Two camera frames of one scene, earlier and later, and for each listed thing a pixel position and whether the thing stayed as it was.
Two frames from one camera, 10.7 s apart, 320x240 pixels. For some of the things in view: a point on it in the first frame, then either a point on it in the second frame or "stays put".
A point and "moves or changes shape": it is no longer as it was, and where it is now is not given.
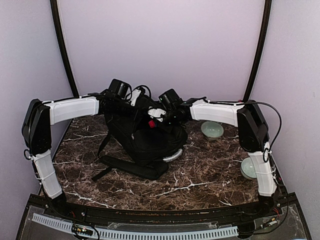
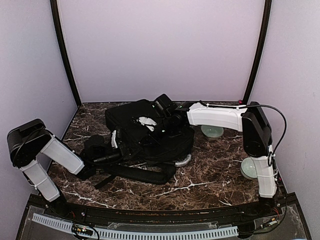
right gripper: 167,128 → 154,142
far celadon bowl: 212,130 stays put
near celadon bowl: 247,169 stays put
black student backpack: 131,144 moves or changes shape
